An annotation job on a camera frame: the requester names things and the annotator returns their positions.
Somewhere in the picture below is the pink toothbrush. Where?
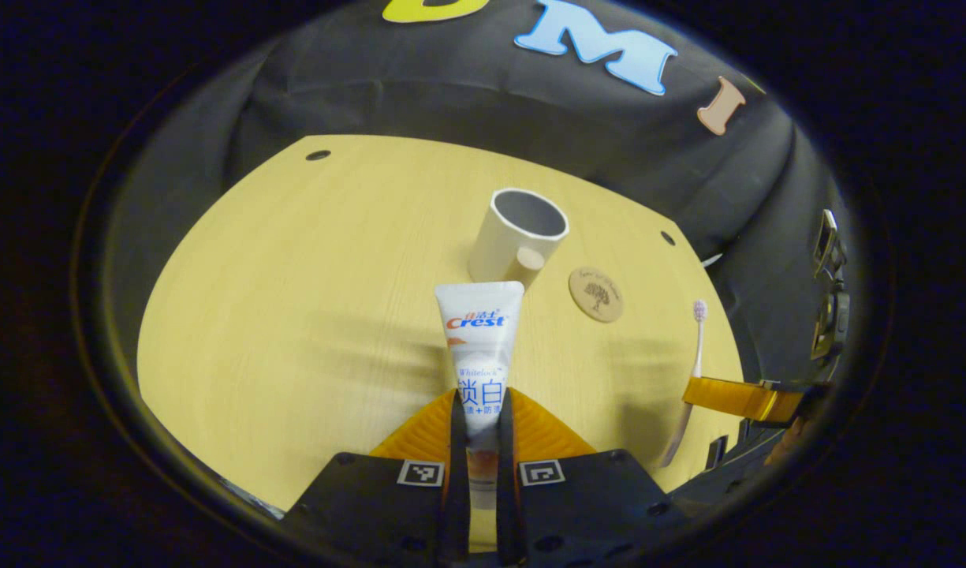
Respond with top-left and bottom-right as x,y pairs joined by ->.
658,299 -> 709,468

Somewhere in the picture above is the white cup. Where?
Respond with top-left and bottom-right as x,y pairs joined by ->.
467,188 -> 570,291

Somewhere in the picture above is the black backdrop cloth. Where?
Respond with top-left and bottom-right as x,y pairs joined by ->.
104,0 -> 846,506

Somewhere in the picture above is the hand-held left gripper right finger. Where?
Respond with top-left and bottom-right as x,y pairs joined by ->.
495,386 -> 693,568

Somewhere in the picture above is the white toothpaste tube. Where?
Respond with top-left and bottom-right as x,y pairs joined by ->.
435,281 -> 525,510

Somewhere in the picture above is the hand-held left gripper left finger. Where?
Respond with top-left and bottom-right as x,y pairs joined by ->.
282,387 -> 472,568

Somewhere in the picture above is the round wooden coaster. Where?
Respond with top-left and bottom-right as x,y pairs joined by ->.
568,266 -> 625,323

